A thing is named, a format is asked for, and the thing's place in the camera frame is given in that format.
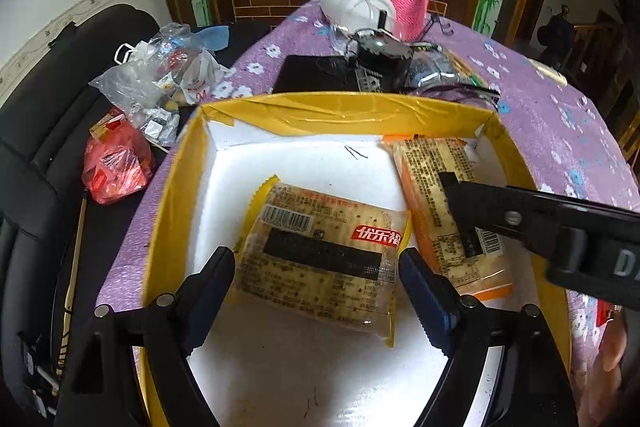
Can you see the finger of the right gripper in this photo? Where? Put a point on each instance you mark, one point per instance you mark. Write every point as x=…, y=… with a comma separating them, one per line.
x=534, y=218

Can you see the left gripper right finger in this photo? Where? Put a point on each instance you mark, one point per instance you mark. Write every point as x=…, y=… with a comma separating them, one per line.
x=531, y=387

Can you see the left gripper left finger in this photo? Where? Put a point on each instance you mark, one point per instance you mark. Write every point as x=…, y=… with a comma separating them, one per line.
x=101, y=387

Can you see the orange-edged cracker pack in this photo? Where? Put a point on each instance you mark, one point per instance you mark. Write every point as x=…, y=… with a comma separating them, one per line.
x=419, y=161

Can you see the yellow-edged cracker pack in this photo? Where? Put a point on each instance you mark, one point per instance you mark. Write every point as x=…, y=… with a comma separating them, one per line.
x=322, y=256

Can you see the right hand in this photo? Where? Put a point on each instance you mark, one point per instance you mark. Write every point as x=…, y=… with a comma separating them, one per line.
x=613, y=394

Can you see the purple floral tablecloth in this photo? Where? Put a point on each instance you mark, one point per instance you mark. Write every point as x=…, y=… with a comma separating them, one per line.
x=550, y=106

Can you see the black sofa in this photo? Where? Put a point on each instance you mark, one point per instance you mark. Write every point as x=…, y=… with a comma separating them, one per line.
x=48, y=227

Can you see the person in black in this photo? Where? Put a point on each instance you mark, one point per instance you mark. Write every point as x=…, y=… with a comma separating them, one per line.
x=557, y=38

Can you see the red plastic bag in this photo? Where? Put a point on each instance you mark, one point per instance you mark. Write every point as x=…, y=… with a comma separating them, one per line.
x=117, y=161

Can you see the black small box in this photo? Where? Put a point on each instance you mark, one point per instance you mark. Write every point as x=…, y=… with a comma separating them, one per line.
x=385, y=60

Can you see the yellow taped foam box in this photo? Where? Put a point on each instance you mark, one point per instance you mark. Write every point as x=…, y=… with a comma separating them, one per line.
x=297, y=115

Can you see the white round device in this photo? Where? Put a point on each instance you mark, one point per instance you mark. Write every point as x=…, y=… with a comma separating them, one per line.
x=352, y=15

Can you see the clear plastic bag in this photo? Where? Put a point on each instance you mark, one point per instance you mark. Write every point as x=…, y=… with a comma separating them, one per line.
x=152, y=80

